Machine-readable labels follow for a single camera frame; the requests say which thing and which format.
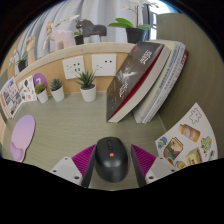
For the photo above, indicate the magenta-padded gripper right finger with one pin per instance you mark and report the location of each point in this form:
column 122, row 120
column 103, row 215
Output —
column 161, row 169

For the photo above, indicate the black computer mouse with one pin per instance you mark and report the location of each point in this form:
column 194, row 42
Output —
column 111, row 163

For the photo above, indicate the black book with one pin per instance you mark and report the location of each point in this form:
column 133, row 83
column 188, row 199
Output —
column 133, row 76

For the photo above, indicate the red white photo magazine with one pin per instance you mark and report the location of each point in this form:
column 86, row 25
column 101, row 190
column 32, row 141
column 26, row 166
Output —
column 11, row 98

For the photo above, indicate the white card with colourful stickers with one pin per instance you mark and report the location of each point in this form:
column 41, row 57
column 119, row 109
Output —
column 186, row 140

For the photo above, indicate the white wall socket panel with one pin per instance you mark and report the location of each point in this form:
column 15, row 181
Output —
column 104, row 65
column 73, row 67

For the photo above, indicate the tall spiky plant white pot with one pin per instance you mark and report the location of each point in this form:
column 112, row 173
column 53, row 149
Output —
column 88, row 93

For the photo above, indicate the dark grey horse figure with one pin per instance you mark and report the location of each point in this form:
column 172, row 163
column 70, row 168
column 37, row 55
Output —
column 91, row 29

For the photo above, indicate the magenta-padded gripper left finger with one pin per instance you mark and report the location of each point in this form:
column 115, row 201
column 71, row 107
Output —
column 63, row 169

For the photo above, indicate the rosette succulent in white pot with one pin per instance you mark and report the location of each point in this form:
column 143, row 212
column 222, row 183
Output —
column 42, row 96

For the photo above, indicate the beige card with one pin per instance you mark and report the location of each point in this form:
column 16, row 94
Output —
column 2, row 130

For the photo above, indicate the purple mouse pad with wrist rest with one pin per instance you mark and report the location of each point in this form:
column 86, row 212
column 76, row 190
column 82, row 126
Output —
column 23, row 133

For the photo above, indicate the grey curtain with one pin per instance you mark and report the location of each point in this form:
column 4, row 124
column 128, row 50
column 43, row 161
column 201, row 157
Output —
column 100, row 10

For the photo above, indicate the short spiky succulent white pot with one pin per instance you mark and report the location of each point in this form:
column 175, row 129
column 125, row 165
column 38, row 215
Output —
column 58, row 94

